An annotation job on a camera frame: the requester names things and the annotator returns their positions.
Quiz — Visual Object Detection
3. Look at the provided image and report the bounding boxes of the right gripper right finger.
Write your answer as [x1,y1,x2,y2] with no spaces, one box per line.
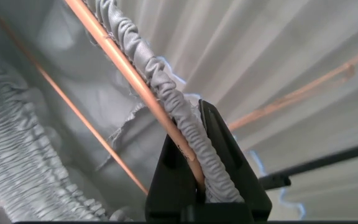
[197,99,273,223]

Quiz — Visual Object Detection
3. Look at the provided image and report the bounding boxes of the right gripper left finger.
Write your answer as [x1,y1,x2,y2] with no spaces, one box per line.
[144,133,206,223]

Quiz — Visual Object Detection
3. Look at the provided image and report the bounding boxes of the pale grey shorts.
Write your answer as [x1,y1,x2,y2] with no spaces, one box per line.
[0,0,245,223]

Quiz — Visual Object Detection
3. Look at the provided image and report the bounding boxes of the black clothes rack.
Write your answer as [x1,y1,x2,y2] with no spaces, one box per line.
[258,0,358,190]

